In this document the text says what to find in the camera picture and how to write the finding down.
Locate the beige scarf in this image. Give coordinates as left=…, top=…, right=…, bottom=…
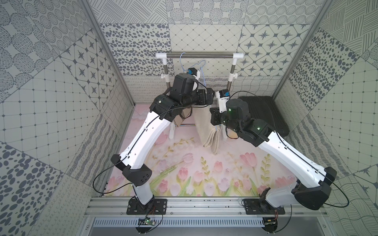
left=193, top=107, right=221, bottom=155

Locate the blue wire hanger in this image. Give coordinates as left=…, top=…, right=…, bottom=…
left=196, top=60, right=206, bottom=87
left=179, top=52, right=188, bottom=73

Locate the brown plaid scarf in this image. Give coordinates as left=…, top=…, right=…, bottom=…
left=174, top=108, right=192, bottom=126

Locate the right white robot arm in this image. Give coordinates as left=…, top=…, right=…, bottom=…
left=210, top=99, right=337, bottom=210

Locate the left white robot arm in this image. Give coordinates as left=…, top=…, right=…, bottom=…
left=111, top=68, right=215, bottom=207

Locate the black plastic tool case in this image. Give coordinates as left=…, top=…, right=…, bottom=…
left=239, top=96, right=289, bottom=137

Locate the white steel clothes rack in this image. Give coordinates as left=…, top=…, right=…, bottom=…
left=144, top=53, right=244, bottom=140

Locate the right controller board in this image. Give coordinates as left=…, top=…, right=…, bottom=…
left=263, top=218, right=278, bottom=233

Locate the green circuit board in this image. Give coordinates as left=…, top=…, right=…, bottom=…
left=138, top=217, right=156, bottom=227

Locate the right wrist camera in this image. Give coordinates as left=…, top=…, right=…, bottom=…
left=216, top=89, right=230, bottom=113

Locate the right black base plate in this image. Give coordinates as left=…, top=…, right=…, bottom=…
left=241, top=198, right=285, bottom=215

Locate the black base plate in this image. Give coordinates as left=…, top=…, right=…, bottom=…
left=127, top=197, right=168, bottom=215
left=241, top=198, right=285, bottom=215

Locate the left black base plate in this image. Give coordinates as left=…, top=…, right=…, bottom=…
left=127, top=197, right=168, bottom=215

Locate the aluminium mounting rail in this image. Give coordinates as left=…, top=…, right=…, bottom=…
left=79, top=197, right=330, bottom=233

